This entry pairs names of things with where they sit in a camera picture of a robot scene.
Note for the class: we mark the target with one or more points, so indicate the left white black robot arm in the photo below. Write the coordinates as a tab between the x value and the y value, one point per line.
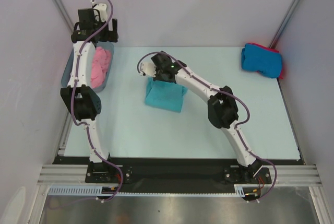
81	100

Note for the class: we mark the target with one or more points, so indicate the grey slotted cable duct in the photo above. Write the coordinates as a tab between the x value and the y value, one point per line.
75	190

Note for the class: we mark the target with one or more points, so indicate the aluminium frame rail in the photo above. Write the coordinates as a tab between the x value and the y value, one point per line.
286	175

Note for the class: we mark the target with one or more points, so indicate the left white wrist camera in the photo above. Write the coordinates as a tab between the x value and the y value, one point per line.
100	11

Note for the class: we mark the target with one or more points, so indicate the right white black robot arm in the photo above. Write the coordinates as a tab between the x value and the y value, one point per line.
222	110

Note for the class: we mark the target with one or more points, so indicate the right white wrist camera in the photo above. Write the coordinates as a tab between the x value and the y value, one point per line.
147	69

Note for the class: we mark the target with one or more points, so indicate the left corner aluminium post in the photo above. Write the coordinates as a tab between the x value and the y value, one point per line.
64	15

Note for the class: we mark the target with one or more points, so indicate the blue folded t shirt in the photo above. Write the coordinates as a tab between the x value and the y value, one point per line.
247	63

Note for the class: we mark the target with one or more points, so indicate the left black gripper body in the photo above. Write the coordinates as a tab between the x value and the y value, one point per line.
105	35

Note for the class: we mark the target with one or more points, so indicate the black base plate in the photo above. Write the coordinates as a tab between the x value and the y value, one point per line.
172	176

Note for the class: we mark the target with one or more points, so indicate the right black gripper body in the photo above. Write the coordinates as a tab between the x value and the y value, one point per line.
162	77

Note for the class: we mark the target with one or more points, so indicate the right corner aluminium post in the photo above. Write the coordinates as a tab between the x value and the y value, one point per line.
284	23

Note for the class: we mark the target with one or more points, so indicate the pink crumpled t shirt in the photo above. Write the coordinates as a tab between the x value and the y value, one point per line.
100	66

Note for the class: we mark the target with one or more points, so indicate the teal t shirt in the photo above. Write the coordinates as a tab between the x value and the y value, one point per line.
165	95

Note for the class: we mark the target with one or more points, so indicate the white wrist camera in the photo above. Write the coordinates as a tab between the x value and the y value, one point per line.
147	69
100	11

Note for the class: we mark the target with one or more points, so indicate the corner aluminium post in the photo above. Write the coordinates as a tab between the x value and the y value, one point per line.
64	15
284	23

